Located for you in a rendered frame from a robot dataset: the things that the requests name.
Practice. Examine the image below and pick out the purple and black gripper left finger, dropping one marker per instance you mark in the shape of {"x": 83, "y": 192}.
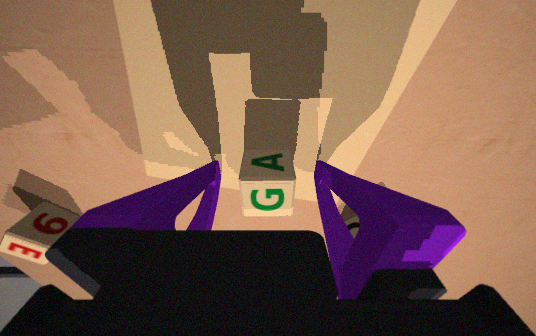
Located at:
{"x": 157, "y": 207}

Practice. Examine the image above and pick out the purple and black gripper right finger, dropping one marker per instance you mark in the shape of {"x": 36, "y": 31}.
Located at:
{"x": 396, "y": 231}

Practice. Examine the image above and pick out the tan flat mat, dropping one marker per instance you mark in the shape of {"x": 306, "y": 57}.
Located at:
{"x": 210, "y": 79}

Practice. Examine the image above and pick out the beige letter block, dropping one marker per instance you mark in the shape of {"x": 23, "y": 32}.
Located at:
{"x": 267, "y": 183}
{"x": 35, "y": 233}
{"x": 353, "y": 225}

